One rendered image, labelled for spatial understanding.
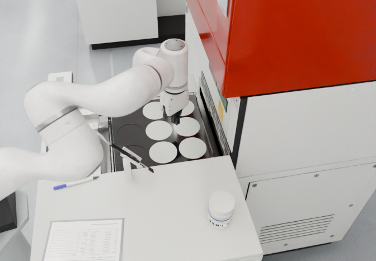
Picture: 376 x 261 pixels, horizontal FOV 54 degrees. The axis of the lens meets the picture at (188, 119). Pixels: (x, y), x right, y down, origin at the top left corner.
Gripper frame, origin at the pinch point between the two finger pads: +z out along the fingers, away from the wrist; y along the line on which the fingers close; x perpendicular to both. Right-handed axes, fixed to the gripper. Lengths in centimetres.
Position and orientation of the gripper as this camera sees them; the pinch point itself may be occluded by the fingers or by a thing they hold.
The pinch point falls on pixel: (175, 118)
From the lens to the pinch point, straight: 133.9
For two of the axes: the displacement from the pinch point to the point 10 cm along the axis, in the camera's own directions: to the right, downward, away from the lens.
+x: 6.8, 5.4, -5.0
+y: -7.4, 4.8, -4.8
